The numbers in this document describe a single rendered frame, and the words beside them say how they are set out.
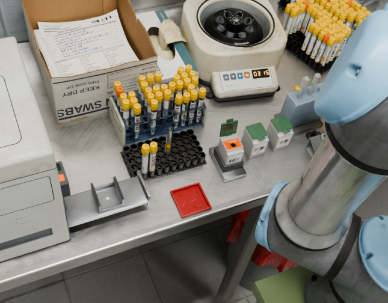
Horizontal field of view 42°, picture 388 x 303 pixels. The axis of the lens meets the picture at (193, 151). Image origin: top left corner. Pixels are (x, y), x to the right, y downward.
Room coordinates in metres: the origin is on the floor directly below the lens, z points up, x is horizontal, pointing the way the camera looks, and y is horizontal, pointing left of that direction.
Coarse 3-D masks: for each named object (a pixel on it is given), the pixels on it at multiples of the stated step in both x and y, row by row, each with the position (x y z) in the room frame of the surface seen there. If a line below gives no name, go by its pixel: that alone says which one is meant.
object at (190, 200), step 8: (192, 184) 0.61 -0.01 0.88; (176, 192) 0.59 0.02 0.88; (184, 192) 0.59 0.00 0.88; (192, 192) 0.59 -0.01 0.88; (200, 192) 0.60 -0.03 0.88; (176, 200) 0.56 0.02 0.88; (184, 200) 0.57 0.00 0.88; (192, 200) 0.57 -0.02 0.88; (200, 200) 0.58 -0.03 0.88; (184, 208) 0.55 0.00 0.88; (192, 208) 0.56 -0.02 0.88; (200, 208) 0.56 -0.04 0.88; (208, 208) 0.56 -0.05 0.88; (184, 216) 0.53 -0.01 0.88
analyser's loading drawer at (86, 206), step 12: (132, 180) 0.57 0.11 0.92; (84, 192) 0.52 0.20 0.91; (96, 192) 0.53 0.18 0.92; (108, 192) 0.53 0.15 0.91; (120, 192) 0.52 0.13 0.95; (132, 192) 0.54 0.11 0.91; (144, 192) 0.55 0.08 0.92; (72, 204) 0.49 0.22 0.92; (84, 204) 0.50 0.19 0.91; (96, 204) 0.50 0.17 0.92; (108, 204) 0.51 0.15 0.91; (120, 204) 0.50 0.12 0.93; (132, 204) 0.52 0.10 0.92; (72, 216) 0.47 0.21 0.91; (84, 216) 0.47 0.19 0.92; (96, 216) 0.47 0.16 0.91
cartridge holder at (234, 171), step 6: (210, 150) 0.71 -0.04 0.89; (216, 150) 0.69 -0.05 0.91; (216, 156) 0.69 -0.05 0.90; (216, 162) 0.68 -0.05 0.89; (222, 162) 0.66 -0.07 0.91; (240, 162) 0.67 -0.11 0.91; (222, 168) 0.66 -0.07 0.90; (228, 168) 0.66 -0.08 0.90; (234, 168) 0.67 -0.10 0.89; (240, 168) 0.67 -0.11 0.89; (222, 174) 0.65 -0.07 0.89; (228, 174) 0.65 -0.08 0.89; (234, 174) 0.65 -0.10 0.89; (240, 174) 0.66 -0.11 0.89; (228, 180) 0.64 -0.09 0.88
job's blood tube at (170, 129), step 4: (168, 128) 0.68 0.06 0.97; (172, 128) 0.68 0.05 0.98; (168, 132) 0.67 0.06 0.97; (172, 132) 0.67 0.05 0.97; (168, 136) 0.67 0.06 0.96; (172, 136) 0.67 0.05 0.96; (168, 140) 0.67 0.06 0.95; (168, 144) 0.67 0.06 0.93; (168, 148) 0.67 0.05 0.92; (168, 152) 0.67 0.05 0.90
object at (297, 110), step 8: (304, 88) 0.87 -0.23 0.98; (288, 96) 0.84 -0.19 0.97; (296, 96) 0.84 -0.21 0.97; (304, 96) 0.84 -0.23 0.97; (312, 96) 0.85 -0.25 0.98; (288, 104) 0.83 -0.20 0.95; (296, 104) 0.82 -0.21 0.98; (304, 104) 0.82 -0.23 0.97; (312, 104) 0.84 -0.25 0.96; (280, 112) 0.84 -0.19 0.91; (288, 112) 0.82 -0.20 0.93; (296, 112) 0.82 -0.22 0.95; (304, 112) 0.83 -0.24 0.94; (312, 112) 0.85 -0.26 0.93; (296, 120) 0.82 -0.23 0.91; (304, 120) 0.84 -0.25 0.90; (312, 120) 0.85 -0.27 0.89; (320, 120) 0.86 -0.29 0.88; (296, 128) 0.82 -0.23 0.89; (304, 128) 0.83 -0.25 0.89; (312, 128) 0.84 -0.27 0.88
